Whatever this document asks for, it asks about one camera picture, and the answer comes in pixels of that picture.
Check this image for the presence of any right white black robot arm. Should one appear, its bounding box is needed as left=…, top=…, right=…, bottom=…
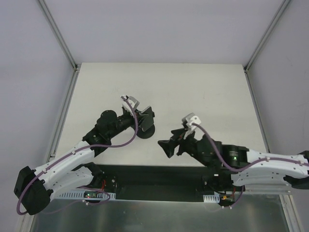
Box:
left=158, top=129, right=309, bottom=191

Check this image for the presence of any black round phone stand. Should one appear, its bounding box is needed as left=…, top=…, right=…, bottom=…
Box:
left=137, top=125, right=155, bottom=139

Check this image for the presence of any left aluminium frame post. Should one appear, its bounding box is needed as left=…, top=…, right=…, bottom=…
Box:
left=36, top=0, right=79, bottom=71

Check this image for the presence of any aluminium front rail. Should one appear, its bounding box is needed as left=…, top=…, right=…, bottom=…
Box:
left=244, top=183, right=292, bottom=195

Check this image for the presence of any left white cable duct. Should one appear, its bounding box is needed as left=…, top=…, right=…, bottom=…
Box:
left=56, top=189, right=116, bottom=201

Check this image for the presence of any right white cable duct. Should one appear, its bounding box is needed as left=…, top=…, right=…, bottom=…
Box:
left=203, top=193, right=220, bottom=203

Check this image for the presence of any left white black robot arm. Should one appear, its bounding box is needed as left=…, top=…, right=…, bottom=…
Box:
left=14, top=105, right=155, bottom=215

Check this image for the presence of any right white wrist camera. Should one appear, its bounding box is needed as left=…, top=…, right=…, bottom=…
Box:
left=182, top=113, right=201, bottom=139

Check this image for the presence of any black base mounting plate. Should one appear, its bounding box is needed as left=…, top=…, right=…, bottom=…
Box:
left=73, top=163, right=251, bottom=201

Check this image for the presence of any right aluminium frame post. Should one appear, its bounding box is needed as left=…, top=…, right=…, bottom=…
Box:
left=243, top=0, right=293, bottom=73

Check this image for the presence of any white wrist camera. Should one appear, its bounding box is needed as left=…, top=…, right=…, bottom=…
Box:
left=182, top=113, right=201, bottom=139
left=121, top=95, right=140, bottom=115

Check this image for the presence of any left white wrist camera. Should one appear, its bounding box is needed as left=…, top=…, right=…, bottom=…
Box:
left=121, top=95, right=140, bottom=115

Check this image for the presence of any aluminium frame post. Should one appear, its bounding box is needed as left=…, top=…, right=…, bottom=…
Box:
left=243, top=0, right=293, bottom=73
left=36, top=0, right=79, bottom=71

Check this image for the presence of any white cable duct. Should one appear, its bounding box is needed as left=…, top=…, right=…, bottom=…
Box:
left=56, top=189, right=116, bottom=201
left=203, top=193, right=220, bottom=203

